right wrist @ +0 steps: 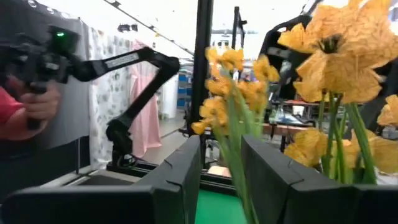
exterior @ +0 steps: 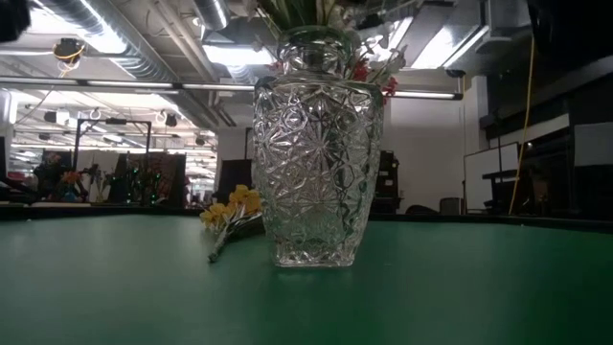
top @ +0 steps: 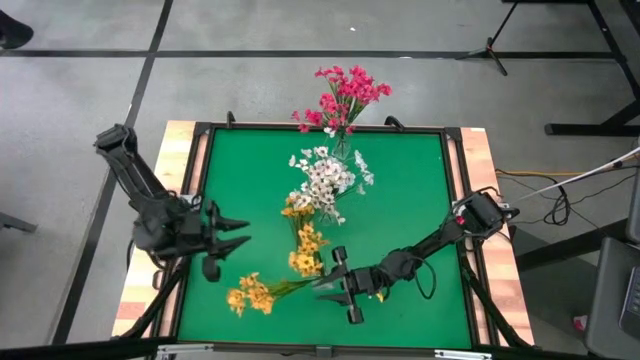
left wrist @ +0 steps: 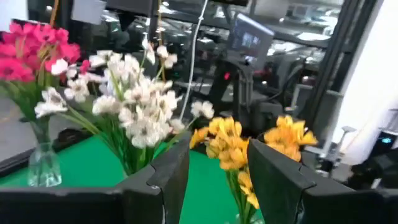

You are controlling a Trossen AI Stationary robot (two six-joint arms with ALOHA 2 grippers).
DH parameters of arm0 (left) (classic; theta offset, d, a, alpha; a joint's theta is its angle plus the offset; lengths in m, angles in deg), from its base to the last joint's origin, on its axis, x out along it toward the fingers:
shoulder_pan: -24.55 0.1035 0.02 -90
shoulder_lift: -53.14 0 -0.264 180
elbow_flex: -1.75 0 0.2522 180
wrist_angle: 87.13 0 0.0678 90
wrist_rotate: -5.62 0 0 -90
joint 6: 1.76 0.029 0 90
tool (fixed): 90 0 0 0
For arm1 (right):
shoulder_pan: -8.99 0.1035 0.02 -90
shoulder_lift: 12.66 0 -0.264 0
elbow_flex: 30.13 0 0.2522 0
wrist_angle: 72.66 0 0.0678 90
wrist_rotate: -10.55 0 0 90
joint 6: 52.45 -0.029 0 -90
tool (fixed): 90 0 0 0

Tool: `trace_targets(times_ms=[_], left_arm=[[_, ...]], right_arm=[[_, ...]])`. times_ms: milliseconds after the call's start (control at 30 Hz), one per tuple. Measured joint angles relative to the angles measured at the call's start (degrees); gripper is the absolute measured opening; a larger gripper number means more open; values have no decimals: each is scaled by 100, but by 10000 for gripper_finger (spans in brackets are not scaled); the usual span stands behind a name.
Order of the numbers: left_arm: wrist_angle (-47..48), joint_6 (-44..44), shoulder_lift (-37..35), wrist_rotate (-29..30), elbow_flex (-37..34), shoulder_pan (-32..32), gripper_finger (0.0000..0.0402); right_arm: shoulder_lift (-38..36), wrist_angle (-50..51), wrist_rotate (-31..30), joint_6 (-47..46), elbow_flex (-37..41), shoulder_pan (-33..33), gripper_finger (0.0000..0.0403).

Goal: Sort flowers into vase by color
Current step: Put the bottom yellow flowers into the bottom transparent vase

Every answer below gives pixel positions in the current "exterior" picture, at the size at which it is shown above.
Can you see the cut crystal glass vase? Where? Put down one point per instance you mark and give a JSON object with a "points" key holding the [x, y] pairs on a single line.
{"points": [[316, 167]]}

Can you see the white artificial flower bunch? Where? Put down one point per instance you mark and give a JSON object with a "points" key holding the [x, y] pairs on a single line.
{"points": [[396, 58]]}

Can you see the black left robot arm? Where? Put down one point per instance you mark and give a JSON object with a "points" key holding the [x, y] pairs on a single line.
{"points": [[12, 19]]}

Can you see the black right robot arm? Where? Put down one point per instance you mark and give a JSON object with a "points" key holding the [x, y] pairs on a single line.
{"points": [[574, 24]]}

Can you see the dark monitor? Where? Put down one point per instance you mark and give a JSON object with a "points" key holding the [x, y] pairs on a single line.
{"points": [[234, 179]]}

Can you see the black cabinet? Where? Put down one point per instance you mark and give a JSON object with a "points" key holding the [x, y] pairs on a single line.
{"points": [[387, 179]]}

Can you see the grey bin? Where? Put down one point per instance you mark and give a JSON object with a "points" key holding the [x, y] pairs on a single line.
{"points": [[450, 206]]}

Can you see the whiteboard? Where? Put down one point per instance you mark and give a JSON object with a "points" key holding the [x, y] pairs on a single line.
{"points": [[488, 167]]}

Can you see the green table mat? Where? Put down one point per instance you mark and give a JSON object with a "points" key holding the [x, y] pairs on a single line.
{"points": [[143, 287]]}

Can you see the orange flower bouquet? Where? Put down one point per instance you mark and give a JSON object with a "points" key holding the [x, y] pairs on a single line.
{"points": [[71, 177]]}

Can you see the person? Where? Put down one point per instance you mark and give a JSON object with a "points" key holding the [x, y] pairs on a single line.
{"points": [[48, 175]]}

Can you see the round silver ceiling duct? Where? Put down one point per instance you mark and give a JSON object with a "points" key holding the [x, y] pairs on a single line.
{"points": [[213, 14]]}

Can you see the silver spiral ceiling duct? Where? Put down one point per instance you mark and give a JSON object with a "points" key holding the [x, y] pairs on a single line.
{"points": [[120, 38]]}

